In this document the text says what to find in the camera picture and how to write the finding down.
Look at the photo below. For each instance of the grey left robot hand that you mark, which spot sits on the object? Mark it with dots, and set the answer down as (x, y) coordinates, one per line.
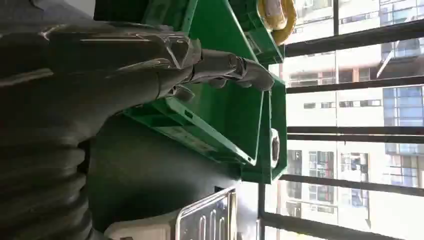
(99, 69)

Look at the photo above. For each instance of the green plastic crate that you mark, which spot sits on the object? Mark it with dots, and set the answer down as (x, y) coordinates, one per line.
(228, 109)

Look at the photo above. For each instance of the ribbed grey left arm sleeve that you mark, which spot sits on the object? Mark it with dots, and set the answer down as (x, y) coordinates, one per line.
(39, 192)

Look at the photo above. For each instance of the white machine housing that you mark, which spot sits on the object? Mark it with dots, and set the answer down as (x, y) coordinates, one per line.
(142, 228)

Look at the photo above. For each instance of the ribbed steel panel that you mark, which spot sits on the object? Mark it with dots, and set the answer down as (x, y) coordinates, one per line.
(208, 218)

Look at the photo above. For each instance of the yellow padded parcel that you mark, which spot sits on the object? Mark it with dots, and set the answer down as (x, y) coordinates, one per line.
(281, 23)

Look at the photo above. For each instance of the white plastic parcel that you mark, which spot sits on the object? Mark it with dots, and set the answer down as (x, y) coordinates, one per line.
(275, 147)

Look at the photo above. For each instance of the black window frame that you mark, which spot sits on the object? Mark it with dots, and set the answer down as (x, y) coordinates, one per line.
(354, 84)

